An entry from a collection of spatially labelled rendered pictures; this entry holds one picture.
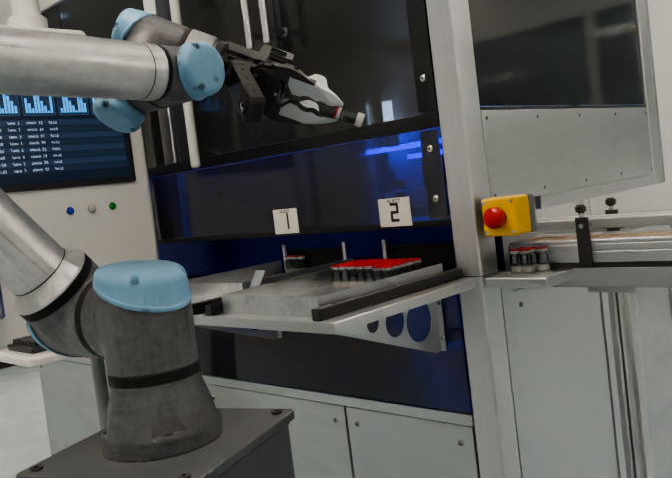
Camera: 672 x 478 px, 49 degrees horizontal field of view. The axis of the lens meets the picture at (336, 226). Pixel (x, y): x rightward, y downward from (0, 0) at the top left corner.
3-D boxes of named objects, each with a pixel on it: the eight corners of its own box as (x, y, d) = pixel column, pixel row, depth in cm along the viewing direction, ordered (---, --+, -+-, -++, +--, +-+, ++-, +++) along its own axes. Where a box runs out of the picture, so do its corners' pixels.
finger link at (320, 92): (351, 76, 117) (295, 60, 117) (345, 92, 112) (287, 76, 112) (347, 93, 118) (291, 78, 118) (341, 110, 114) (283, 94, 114)
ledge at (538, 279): (522, 275, 152) (521, 266, 151) (581, 274, 143) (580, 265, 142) (485, 287, 142) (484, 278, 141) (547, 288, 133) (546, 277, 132)
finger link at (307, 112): (343, 104, 120) (290, 81, 119) (337, 121, 115) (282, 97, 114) (336, 119, 122) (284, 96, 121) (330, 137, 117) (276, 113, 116)
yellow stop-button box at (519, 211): (504, 232, 145) (500, 195, 144) (537, 230, 140) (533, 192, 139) (483, 237, 139) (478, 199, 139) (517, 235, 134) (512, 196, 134)
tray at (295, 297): (347, 281, 162) (345, 265, 162) (444, 281, 144) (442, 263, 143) (223, 313, 138) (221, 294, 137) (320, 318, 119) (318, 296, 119)
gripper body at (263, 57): (299, 54, 118) (227, 28, 117) (287, 76, 111) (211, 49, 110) (287, 95, 122) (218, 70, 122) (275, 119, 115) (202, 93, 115)
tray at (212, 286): (281, 273, 194) (280, 260, 193) (354, 272, 176) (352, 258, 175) (172, 298, 169) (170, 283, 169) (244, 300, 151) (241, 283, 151)
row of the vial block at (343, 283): (338, 286, 154) (335, 264, 154) (405, 286, 141) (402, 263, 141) (330, 288, 152) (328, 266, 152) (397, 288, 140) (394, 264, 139)
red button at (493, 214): (492, 227, 139) (490, 206, 139) (511, 226, 136) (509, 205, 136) (481, 230, 136) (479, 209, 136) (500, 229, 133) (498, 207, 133)
